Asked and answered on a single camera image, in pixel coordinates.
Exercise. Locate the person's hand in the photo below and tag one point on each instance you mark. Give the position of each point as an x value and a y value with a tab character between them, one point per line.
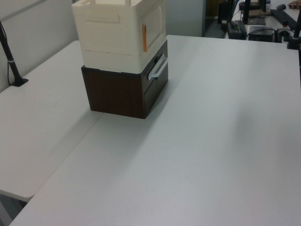
295	4

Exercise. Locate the cream plastic cabinet door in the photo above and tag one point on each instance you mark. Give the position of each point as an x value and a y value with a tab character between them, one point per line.
155	23

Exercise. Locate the orange door pull tab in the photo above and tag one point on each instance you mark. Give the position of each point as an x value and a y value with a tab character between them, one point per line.
144	37

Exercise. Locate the cream plastic cabinet box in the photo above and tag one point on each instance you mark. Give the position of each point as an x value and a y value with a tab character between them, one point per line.
105	47

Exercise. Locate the black computer mouse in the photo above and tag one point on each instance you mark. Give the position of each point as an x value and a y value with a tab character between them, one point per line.
281	7

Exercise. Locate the black keyboard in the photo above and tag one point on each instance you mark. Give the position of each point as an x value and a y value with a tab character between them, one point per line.
283	16

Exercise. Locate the black knob clamp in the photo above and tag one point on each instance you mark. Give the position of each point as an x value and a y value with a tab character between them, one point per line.
283	31

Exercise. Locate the black clamp stand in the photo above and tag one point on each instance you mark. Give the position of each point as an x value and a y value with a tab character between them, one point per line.
295	40

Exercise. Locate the black box device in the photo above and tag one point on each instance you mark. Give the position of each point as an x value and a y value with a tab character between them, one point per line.
261	34

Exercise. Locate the black monitor stand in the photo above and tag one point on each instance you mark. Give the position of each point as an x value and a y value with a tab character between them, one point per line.
247	11

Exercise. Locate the black computer tower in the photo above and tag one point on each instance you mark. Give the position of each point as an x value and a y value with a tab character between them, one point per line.
224	11

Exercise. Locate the dark brown plain drawer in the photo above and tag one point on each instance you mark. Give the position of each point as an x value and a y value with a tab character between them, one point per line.
155	99

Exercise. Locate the dark brown wooden drawer unit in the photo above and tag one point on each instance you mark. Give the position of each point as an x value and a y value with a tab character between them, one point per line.
115	94

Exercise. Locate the white zip tie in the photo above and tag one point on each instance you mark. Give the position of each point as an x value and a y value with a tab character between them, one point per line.
10	61

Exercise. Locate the black camera stand pole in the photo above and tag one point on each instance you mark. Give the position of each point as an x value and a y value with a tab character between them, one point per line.
14	68

